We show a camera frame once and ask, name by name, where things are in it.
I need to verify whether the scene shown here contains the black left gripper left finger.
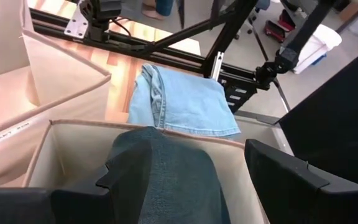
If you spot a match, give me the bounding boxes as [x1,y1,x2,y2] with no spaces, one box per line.
[50,139,152,224]

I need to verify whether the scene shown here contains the black stand with joint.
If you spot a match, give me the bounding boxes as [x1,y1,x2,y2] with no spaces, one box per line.
[254,0,336,113]

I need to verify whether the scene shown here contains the white plastic container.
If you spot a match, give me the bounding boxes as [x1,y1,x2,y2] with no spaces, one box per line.
[291,24,343,75]

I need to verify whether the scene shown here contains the silver metal mounting plate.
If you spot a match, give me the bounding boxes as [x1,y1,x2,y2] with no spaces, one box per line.
[63,2,90,40]

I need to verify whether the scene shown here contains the person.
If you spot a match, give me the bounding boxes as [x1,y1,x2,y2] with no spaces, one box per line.
[141,0,175,21]

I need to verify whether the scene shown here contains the silver metal bracket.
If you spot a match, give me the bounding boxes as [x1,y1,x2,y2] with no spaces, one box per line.
[211,51,226,80]

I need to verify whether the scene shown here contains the black upright frame post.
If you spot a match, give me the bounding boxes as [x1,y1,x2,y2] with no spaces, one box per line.
[201,0,259,78]

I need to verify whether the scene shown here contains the brown cardboard box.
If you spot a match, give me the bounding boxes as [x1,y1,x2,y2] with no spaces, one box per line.
[338,1,358,23]

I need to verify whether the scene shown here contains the black camera on mount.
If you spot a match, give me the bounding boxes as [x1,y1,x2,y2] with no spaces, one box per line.
[79,0,123,43]

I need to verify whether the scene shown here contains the black bracket with white labels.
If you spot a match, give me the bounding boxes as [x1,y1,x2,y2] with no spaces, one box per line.
[221,78,258,114]

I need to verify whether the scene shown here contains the black aluminium frame rail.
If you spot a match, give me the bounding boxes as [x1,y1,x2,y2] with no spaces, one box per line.
[29,7,260,94]

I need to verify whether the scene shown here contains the black diagonal frame strut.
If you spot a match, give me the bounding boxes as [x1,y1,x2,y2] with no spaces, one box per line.
[144,9,239,54]

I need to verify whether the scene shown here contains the dark teal cloth garment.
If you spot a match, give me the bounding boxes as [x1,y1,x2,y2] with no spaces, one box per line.
[105,126,231,224]

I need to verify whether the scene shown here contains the red and black cart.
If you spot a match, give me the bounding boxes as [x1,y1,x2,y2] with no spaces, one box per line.
[263,9,296,44]

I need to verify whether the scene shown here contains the light blue denim jeans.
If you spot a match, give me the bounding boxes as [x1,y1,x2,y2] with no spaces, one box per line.
[127,63,242,139]

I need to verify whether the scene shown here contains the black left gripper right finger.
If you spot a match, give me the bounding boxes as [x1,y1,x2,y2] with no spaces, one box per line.
[244,138,358,224]

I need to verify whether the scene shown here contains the black flat panel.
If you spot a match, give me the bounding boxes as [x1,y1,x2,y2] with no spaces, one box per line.
[277,42,358,189]

